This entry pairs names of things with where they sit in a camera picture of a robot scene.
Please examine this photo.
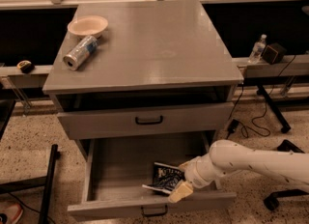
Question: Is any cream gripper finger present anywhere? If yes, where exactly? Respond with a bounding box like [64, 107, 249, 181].
[168, 181, 193, 203]
[179, 161, 189, 172]

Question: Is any blue chip bag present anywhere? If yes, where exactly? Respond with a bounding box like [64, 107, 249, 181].
[143, 162, 184, 194]

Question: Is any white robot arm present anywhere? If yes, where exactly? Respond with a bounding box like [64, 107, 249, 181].
[168, 140, 309, 203]

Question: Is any closed grey top drawer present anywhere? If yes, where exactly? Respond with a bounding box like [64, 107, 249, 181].
[58, 102, 234, 140]

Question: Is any open grey middle drawer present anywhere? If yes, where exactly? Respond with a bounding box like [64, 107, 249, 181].
[68, 132, 236, 221]

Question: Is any black office chair base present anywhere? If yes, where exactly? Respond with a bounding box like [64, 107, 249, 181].
[263, 139, 309, 211]

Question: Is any black table leg with caster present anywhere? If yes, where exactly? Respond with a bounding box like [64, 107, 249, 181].
[257, 85, 291, 133]

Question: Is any clear plastic water bottle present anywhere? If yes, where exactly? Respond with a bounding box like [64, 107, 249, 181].
[248, 34, 267, 64]

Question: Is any black stand leg left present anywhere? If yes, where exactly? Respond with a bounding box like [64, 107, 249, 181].
[0, 144, 60, 224]

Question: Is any small black speaker box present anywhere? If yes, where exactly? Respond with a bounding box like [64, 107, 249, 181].
[262, 43, 287, 65]

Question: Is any silver blue drink can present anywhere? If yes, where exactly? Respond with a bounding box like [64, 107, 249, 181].
[63, 36, 98, 70]

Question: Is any white paper bowl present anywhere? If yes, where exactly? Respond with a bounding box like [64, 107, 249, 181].
[68, 15, 108, 38]

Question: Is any red white shoe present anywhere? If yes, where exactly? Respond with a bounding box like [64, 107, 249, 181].
[0, 203, 23, 224]

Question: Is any yellow black tape measure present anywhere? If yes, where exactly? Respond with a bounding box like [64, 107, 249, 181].
[17, 60, 35, 73]

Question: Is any black power adapter with cable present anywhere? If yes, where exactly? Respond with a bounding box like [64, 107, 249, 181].
[215, 55, 297, 144]

